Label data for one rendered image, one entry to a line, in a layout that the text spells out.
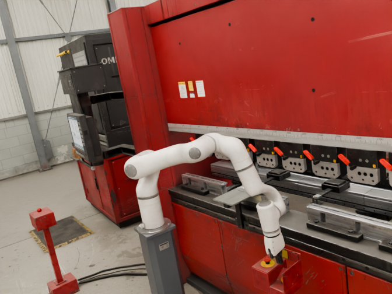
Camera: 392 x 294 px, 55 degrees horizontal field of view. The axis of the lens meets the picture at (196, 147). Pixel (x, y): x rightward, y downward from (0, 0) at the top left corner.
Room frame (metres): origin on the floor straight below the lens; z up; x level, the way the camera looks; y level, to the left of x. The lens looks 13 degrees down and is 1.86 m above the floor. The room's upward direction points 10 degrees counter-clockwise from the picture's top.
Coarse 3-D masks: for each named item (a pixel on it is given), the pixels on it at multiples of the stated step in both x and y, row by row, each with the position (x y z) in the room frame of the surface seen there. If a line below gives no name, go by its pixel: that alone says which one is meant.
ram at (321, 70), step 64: (256, 0) 2.08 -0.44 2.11; (320, 0) 1.77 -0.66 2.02; (384, 0) 1.53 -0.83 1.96; (192, 64) 2.60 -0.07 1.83; (256, 64) 2.12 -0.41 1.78; (320, 64) 1.79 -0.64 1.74; (384, 64) 1.54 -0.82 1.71; (256, 128) 2.18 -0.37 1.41; (320, 128) 1.82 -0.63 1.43; (384, 128) 1.55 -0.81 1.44
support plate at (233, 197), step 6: (240, 186) 2.35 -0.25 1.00; (228, 192) 2.27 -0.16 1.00; (234, 192) 2.26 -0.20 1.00; (240, 192) 2.24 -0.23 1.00; (246, 192) 2.22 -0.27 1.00; (216, 198) 2.21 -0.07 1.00; (222, 198) 2.19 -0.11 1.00; (228, 198) 2.18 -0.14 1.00; (234, 198) 2.16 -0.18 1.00; (240, 198) 2.14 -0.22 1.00; (246, 198) 2.14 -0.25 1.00; (228, 204) 2.10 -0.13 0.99; (234, 204) 2.08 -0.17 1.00
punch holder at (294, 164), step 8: (288, 144) 1.99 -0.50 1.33; (296, 144) 1.94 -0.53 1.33; (304, 144) 1.92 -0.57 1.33; (288, 152) 1.99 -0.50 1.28; (296, 152) 1.95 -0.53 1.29; (288, 160) 1.99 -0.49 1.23; (296, 160) 1.95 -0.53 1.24; (304, 160) 1.92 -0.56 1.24; (288, 168) 2.00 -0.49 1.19; (296, 168) 1.95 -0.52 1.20; (304, 168) 1.91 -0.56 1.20
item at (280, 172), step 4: (268, 172) 2.45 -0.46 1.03; (272, 172) 2.43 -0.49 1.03; (276, 172) 2.41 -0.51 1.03; (280, 172) 2.40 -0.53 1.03; (284, 172) 2.41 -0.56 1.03; (288, 172) 2.41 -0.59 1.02; (268, 176) 2.44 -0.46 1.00; (272, 176) 2.41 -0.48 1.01; (276, 176) 2.38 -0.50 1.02; (280, 176) 2.37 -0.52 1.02; (284, 176) 2.39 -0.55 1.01; (288, 176) 2.41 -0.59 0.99; (264, 180) 2.37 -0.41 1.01; (268, 180) 2.36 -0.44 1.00; (276, 180) 2.39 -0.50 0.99; (280, 180) 2.36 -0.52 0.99
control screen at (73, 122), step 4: (68, 116) 3.08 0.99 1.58; (72, 120) 2.97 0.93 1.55; (76, 120) 2.83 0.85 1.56; (72, 124) 3.01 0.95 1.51; (76, 124) 2.87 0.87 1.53; (72, 128) 3.04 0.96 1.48; (76, 128) 2.90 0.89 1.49; (72, 132) 3.08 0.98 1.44; (76, 132) 2.93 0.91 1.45; (76, 136) 2.97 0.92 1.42; (76, 140) 3.00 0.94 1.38; (80, 140) 2.86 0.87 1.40; (76, 144) 3.03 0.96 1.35; (80, 144) 2.89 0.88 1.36; (80, 148) 2.92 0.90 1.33
